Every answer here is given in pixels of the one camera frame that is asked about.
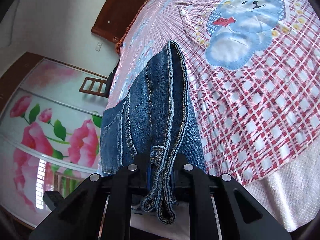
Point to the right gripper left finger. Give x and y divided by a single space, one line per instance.
99 208

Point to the floral sliding wardrobe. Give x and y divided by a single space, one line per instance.
50 134

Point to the pink checkered bed sheet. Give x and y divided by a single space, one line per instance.
253 68

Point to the wooden chair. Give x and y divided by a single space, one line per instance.
98 87

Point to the blue denim jeans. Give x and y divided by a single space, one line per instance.
155 119

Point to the dark wooden headboard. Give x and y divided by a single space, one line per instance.
114 17

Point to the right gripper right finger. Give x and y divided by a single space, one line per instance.
220 208

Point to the white wall switch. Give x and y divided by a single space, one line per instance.
98 46

